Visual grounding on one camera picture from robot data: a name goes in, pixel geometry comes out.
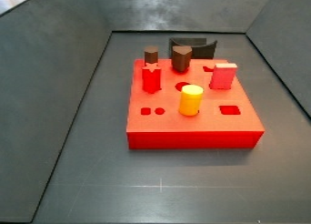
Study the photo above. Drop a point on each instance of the red star peg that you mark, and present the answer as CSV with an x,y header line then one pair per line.
x,y
150,73

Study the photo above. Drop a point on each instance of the yellow cylinder peg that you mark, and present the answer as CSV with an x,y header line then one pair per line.
x,y
189,101

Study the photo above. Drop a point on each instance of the red peg board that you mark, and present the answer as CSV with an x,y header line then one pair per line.
x,y
225,123

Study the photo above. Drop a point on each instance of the black curved holder stand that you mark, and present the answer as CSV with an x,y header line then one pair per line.
x,y
202,49

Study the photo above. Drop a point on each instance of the dark brown hexagon peg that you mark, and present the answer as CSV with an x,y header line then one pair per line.
x,y
150,54

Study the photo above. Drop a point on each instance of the pink rectangular block peg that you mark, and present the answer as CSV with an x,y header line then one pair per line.
x,y
222,75

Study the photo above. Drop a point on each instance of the dark brown rounded peg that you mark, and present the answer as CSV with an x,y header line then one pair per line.
x,y
180,57

